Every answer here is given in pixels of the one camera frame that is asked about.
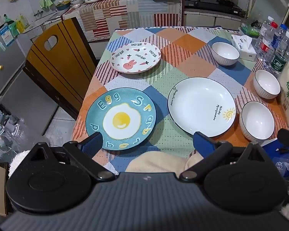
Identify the blue label water bottle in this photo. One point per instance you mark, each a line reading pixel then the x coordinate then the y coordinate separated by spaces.
pixel 277 41

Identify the clear white cap bottle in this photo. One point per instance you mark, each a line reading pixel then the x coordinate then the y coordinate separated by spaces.
pixel 265 26

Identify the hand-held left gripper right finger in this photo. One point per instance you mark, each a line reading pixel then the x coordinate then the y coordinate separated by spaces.
pixel 202 144

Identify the blue printed bag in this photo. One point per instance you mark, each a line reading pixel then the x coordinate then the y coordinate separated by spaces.
pixel 284 163

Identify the white tissue pack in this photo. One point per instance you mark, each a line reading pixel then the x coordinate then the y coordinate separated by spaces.
pixel 243 47

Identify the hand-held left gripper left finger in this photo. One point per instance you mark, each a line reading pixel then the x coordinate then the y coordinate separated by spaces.
pixel 92 143

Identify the pink rabbit print plate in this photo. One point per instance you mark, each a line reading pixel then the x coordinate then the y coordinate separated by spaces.
pixel 134 57

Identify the blue basin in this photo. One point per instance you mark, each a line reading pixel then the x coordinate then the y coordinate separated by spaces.
pixel 62 5

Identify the green label water bottle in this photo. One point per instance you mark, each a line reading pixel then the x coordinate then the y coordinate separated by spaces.
pixel 280 57

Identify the grey refrigerator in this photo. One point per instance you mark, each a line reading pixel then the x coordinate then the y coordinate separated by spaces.
pixel 12 72

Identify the green plastic bottle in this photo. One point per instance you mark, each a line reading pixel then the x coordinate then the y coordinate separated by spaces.
pixel 10 26

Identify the yellow plastic bottle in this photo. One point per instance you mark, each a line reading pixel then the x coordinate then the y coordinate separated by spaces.
pixel 23 24

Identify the blue fried egg plate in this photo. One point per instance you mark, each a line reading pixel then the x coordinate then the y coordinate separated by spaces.
pixel 121 120

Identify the white ribbed bowl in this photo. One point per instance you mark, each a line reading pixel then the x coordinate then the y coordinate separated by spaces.
pixel 225 53
pixel 266 83
pixel 257 122

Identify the patchwork tablecloth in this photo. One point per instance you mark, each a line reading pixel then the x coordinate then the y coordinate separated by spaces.
pixel 159 81

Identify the striped counter cloth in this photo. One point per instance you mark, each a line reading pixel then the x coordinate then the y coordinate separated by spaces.
pixel 125 16

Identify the wooden chair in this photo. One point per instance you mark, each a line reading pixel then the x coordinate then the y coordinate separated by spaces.
pixel 60 62

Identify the green plastic basket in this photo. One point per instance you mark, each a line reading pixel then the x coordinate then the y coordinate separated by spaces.
pixel 250 30

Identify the white plate with sun print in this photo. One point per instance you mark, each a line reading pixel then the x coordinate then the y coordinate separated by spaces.
pixel 202 103

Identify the red label water bottle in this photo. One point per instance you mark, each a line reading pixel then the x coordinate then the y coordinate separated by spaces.
pixel 266 43

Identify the cream fleece garment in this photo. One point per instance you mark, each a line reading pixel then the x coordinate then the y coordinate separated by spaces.
pixel 159 162

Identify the green hanging cloth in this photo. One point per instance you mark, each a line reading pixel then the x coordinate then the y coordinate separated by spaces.
pixel 46 2

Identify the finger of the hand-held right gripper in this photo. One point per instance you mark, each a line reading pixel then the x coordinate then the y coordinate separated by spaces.
pixel 287 137

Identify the black gas stove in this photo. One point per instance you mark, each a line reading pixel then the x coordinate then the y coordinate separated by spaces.
pixel 212 3

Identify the white fluffy cloth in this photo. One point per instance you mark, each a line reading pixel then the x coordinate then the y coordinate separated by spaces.
pixel 18 161

